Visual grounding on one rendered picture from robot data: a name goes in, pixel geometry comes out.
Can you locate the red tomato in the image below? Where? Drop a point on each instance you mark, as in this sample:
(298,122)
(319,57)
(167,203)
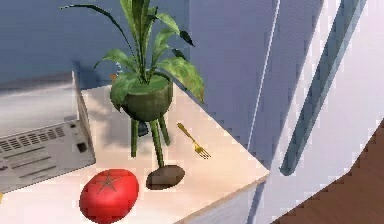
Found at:
(109,195)

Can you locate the gold fork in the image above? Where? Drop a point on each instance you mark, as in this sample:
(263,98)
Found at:
(194,141)

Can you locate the green potted house plant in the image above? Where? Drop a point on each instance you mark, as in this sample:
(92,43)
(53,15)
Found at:
(148,100)

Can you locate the white kitchen counter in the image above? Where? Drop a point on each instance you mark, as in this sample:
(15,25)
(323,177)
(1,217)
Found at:
(206,166)

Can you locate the brown potato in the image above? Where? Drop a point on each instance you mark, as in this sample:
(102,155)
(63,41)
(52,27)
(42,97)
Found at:
(165,177)

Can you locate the white fridge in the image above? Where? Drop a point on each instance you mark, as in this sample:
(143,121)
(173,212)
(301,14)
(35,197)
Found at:
(300,83)

